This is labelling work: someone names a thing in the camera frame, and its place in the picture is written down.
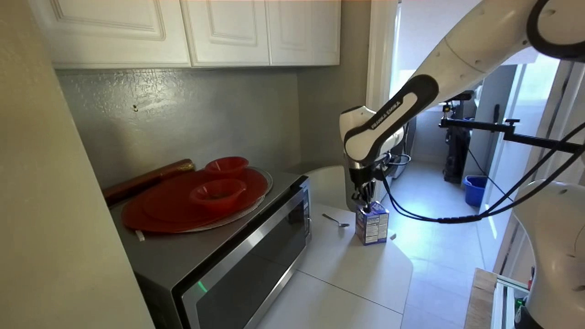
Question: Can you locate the camera on mount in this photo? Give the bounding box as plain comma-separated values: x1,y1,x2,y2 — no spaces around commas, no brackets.
438,90,585,154

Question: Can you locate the black bag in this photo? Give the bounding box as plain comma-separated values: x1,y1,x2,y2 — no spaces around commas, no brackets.
442,126,472,185

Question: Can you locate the glass door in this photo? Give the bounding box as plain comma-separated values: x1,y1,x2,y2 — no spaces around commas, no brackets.
484,54,585,275

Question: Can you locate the white cabinet door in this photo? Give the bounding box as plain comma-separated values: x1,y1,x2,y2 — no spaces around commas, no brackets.
28,0,192,70
181,0,271,68
265,0,341,66

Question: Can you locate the stack of red plates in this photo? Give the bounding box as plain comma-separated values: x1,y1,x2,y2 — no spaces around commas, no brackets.
121,167,270,234

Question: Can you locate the white wall cabinet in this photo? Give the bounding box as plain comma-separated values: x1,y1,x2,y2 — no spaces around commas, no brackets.
28,0,341,70

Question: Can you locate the microwave door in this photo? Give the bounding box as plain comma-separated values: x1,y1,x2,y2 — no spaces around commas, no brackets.
179,182,314,329

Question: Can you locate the brown roll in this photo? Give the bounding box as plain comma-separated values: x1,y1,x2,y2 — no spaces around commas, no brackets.
102,158,197,207

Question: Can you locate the blue bucket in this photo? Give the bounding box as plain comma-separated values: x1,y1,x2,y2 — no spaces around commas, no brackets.
462,175,489,208

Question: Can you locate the stainless steel microwave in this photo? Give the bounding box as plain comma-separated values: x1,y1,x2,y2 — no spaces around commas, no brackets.
109,170,314,329

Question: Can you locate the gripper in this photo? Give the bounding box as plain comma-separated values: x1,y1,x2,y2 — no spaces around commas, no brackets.
349,160,389,212

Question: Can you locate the metal spoon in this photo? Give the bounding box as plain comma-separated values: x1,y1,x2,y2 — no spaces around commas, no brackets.
322,213,351,228

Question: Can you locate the blue and white carton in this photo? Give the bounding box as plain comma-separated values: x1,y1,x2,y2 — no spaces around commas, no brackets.
355,201,390,246

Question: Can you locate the red bowl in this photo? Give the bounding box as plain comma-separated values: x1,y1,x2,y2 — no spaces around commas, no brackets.
189,178,248,212
204,156,250,179

